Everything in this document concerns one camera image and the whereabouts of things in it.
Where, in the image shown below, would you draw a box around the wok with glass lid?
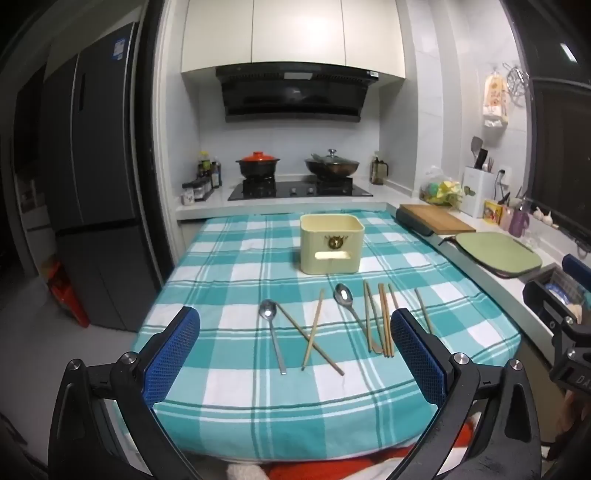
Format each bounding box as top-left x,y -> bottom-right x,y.
304,148 -> 361,182

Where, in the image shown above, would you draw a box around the hanging wire rack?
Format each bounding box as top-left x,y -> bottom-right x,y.
503,62 -> 531,108

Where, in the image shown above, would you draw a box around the brown glass jug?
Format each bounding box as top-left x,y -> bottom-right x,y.
370,151 -> 389,185

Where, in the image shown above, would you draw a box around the teal white checkered tablecloth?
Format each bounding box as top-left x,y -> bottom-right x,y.
131,211 -> 522,462

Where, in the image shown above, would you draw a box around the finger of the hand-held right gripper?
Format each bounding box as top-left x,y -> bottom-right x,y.
523,267 -> 583,335
562,254 -> 591,292

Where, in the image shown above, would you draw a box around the green mat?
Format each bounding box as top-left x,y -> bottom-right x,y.
438,232 -> 543,279

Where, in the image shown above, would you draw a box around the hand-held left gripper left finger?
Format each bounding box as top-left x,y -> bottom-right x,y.
48,305 -> 201,480

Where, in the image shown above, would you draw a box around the red bag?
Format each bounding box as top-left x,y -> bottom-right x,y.
48,261 -> 90,328

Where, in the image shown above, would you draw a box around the metal spoon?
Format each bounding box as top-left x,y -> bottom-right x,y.
334,283 -> 385,355
259,299 -> 288,376

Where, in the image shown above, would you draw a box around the black glass cooktop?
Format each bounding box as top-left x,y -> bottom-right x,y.
228,179 -> 374,201

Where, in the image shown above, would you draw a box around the row of spice jars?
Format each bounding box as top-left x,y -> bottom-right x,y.
181,178 -> 215,206

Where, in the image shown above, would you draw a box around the plastic bag with sponges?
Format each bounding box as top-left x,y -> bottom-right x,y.
419,166 -> 464,212

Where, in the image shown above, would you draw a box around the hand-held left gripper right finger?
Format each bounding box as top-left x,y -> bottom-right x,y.
390,308 -> 543,480

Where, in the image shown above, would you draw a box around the dark window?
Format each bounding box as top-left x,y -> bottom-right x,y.
526,78 -> 591,245

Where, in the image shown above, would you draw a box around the black pot with orange lid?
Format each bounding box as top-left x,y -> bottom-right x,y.
235,151 -> 281,181

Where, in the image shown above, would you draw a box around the purple cup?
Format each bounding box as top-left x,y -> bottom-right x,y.
508,209 -> 531,237

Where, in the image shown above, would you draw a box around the black range hood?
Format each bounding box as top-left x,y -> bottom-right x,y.
215,65 -> 380,123

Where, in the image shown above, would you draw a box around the hanging printed bag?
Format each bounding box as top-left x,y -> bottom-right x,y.
482,74 -> 510,127

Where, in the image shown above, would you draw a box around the yellow capped sauce bottle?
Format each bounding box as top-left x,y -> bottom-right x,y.
198,150 -> 212,192

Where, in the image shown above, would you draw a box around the white knife holder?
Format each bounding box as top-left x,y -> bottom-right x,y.
462,165 -> 497,217

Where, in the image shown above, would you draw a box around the white wall cabinets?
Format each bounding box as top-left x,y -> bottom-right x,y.
181,0 -> 407,80

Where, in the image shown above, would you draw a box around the wooden cutting board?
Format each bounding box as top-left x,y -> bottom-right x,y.
399,203 -> 476,234

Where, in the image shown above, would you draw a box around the grey refrigerator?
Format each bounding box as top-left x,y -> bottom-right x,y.
41,21 -> 162,333

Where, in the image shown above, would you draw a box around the cream utensil container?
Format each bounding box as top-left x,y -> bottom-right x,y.
295,213 -> 365,275

